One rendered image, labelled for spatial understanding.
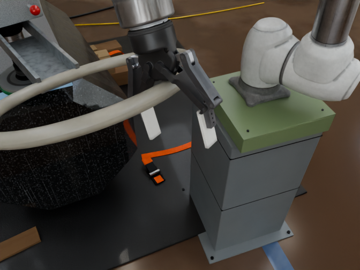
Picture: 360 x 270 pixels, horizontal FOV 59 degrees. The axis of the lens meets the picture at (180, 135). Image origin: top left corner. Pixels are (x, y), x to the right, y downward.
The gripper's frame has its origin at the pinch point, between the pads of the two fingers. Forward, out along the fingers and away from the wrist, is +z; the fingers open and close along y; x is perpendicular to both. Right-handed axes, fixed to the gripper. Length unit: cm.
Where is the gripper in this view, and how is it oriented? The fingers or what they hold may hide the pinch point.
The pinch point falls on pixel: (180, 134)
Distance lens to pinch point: 59.1
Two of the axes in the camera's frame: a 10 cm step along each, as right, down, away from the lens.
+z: 2.4, 8.7, 4.3
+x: -5.9, 4.8, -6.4
